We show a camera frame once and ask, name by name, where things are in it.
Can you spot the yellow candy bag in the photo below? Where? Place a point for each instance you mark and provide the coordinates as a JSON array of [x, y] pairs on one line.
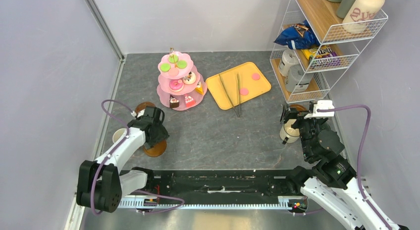
[[323, 55]]

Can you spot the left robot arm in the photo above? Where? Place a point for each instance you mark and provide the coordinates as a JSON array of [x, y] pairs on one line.
[[101, 185]]

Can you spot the blue snack bag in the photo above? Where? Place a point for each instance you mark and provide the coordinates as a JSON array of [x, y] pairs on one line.
[[299, 36]]

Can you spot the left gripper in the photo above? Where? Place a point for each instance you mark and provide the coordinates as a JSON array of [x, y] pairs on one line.
[[162, 134]]

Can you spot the pink three-tier cake stand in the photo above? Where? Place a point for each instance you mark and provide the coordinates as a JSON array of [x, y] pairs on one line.
[[163, 90]]

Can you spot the metal serving tongs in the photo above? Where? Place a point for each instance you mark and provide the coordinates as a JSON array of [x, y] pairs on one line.
[[237, 109]]

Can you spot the white wire shelf rack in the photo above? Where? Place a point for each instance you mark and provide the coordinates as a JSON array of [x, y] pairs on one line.
[[340, 45]]

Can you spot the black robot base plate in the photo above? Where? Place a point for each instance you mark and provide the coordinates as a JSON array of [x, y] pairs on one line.
[[207, 188]]

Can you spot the grey-green bottle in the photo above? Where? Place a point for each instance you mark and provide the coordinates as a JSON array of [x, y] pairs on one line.
[[344, 8]]

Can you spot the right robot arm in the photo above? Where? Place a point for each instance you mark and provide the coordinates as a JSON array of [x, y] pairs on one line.
[[332, 182]]

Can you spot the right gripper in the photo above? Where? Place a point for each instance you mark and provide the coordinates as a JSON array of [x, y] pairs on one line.
[[287, 114]]

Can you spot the yellow cake slice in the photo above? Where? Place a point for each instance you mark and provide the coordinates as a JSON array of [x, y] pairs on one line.
[[199, 88]]

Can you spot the brown saucer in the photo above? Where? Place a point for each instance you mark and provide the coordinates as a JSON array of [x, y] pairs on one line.
[[157, 150], [298, 107], [143, 105]]

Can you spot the white chocolate-drizzle donut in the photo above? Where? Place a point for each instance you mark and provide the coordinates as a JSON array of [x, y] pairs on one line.
[[190, 78]]

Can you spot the pink frosted donut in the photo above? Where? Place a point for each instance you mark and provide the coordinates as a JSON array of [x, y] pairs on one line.
[[176, 85]]

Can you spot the white jar upper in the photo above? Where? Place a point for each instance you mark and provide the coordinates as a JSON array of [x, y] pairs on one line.
[[288, 60]]

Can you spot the pink macaron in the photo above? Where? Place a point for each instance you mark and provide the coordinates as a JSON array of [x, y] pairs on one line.
[[174, 71], [256, 76], [244, 91]]

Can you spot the chocolate cake slice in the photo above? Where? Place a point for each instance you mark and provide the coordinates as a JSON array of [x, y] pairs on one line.
[[173, 102]]

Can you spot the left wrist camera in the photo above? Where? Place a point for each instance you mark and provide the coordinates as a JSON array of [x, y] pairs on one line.
[[138, 114]]

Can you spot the red strawberry cake slice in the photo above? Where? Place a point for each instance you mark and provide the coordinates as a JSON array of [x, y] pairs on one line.
[[189, 101]]

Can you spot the grey jar lower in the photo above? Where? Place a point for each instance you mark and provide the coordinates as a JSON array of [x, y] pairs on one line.
[[297, 80]]

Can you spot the beige cup left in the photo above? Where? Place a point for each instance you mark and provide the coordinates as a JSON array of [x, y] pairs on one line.
[[119, 135]]

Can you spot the beige mug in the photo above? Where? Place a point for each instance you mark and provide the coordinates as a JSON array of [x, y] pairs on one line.
[[287, 133]]

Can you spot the yellow serving tray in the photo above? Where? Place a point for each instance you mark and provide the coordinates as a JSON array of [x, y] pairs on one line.
[[245, 71]]

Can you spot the cream labelled bottle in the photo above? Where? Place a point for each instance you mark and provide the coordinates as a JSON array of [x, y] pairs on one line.
[[359, 14]]

